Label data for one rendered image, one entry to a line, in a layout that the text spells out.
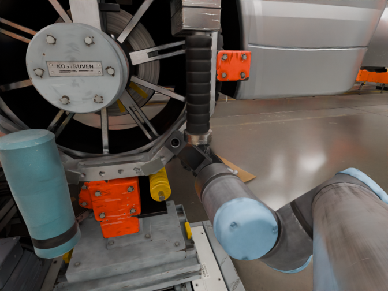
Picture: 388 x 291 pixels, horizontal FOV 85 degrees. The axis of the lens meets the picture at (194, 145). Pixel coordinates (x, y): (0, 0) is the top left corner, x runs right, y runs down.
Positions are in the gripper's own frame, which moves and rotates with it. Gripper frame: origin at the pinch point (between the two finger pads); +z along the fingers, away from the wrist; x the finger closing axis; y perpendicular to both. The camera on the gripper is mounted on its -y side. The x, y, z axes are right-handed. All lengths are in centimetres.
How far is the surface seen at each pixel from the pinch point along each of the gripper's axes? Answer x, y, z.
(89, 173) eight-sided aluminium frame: -21.0, -16.2, -6.6
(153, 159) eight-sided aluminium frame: -8.5, -6.4, -6.7
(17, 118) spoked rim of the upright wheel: -22.9, -36.3, 2.0
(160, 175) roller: -13.1, 0.9, -0.6
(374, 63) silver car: 164, 139, 115
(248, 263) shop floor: -25, 65, 3
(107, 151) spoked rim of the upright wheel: -18.0, -14.6, 3.9
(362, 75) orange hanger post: 238, 243, 224
